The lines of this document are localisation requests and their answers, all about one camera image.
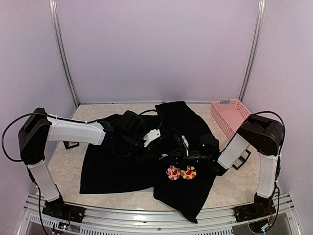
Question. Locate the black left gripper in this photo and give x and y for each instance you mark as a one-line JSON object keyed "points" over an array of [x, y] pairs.
{"points": [[152, 148]]}

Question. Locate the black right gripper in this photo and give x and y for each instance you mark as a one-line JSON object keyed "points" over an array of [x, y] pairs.
{"points": [[181, 159]]}

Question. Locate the black t-shirt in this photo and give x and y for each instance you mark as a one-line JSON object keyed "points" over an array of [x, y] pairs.
{"points": [[104, 172]]}

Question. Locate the black brooch box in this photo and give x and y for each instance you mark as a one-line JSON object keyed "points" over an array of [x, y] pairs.
{"points": [[241, 160], [70, 144]]}

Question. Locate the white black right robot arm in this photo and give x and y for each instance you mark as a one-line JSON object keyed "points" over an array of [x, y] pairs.
{"points": [[264, 132]]}

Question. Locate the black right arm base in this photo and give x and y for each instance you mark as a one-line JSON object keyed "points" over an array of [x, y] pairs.
{"points": [[259, 208]]}

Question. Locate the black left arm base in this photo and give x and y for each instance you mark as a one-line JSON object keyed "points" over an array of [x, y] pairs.
{"points": [[61, 210]]}

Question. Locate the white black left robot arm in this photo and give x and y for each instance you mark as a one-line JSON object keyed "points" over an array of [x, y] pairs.
{"points": [[129, 135]]}

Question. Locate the pink flower plush badge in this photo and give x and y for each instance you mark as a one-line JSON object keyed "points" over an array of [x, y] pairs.
{"points": [[173, 173]]}

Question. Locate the orange flower plush badge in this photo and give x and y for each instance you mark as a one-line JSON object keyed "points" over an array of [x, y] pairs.
{"points": [[188, 174]]}

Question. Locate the pink plastic basket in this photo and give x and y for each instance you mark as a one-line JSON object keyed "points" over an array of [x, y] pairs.
{"points": [[229, 115]]}

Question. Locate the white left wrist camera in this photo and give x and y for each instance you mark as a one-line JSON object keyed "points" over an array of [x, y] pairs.
{"points": [[151, 136]]}

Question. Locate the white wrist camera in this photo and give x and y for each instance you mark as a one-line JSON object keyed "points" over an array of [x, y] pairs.
{"points": [[151, 136], [185, 144]]}

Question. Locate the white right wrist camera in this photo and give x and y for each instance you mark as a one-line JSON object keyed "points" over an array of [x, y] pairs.
{"points": [[185, 144]]}

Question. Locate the grey aluminium front rail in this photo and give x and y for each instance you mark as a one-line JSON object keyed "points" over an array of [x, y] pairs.
{"points": [[140, 214]]}

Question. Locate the grey aluminium right corner post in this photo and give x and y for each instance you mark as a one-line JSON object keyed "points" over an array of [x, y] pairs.
{"points": [[253, 49]]}

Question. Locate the grey aluminium corner post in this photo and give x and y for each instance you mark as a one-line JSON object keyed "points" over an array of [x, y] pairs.
{"points": [[62, 52], [253, 49]]}

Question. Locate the grey aluminium left corner post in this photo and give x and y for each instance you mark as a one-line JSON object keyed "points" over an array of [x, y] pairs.
{"points": [[62, 52]]}

